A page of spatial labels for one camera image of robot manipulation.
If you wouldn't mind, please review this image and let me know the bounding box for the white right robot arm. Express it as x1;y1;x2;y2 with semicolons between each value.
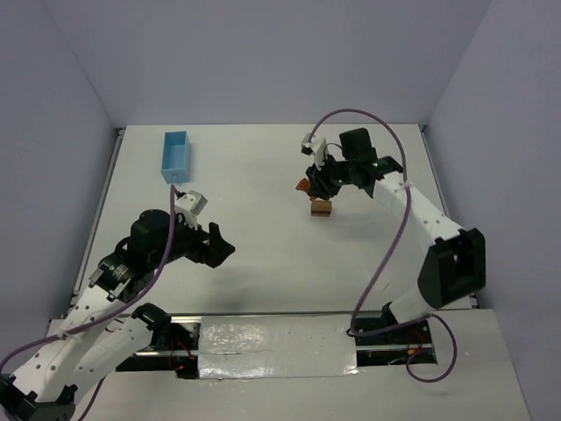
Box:
301;128;486;332

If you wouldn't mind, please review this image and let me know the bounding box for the light oak rectangular block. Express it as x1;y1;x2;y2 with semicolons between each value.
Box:
311;200;332;211

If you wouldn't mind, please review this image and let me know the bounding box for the blue wooden drawer box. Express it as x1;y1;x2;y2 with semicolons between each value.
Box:
160;131;190;184

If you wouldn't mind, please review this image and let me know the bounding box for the walnut base block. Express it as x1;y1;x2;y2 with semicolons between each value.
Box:
310;209;331;218

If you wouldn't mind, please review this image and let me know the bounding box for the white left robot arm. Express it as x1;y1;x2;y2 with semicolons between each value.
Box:
1;210;235;420

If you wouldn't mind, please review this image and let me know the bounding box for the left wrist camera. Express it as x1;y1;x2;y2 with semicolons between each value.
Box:
174;190;208;230

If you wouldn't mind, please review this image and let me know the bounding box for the orange arch wood block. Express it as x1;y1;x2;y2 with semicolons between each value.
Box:
295;178;310;194

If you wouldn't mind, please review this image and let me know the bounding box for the silver tape strip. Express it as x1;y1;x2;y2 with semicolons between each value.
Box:
197;315;359;380

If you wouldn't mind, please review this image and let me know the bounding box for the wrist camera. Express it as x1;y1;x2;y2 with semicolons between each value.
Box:
174;190;208;230
301;133;327;169

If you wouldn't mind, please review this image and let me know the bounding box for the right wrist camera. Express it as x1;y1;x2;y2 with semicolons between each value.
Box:
301;133;327;169

